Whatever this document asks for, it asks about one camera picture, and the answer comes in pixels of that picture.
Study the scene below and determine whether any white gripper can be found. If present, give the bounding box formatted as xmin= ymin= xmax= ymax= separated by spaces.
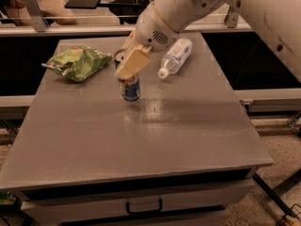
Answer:
xmin=116 ymin=3 xmax=178 ymax=79

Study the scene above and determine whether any grey drawer cabinet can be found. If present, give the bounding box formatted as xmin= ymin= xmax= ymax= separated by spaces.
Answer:
xmin=0 ymin=33 xmax=273 ymax=226

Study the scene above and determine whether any metal railing post left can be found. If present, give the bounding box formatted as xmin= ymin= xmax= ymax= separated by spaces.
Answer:
xmin=23 ymin=0 xmax=49 ymax=32

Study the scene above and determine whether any red bull can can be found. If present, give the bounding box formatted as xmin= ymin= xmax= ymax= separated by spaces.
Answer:
xmin=114 ymin=49 xmax=140 ymax=102

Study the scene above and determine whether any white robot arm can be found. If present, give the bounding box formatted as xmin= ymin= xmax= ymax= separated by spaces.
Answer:
xmin=116 ymin=0 xmax=301 ymax=81

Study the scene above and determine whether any clear plastic water bottle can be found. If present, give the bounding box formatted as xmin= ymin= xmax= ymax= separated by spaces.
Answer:
xmin=158 ymin=38 xmax=193 ymax=79

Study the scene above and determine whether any metal railing post right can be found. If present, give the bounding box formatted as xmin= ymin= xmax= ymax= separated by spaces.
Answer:
xmin=224 ymin=7 xmax=239 ymax=28

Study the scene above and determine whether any green chip bag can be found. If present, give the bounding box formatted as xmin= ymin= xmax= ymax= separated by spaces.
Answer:
xmin=42 ymin=45 xmax=112 ymax=82

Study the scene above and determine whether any black desk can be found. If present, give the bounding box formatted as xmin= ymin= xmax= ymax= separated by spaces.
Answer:
xmin=66 ymin=0 xmax=152 ymax=25

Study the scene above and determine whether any person in beige clothes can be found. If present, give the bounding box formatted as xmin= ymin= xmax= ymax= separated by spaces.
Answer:
xmin=0 ymin=0 xmax=77 ymax=26

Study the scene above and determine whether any black drawer handle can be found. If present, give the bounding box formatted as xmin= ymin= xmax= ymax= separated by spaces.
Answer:
xmin=125 ymin=199 xmax=163 ymax=216

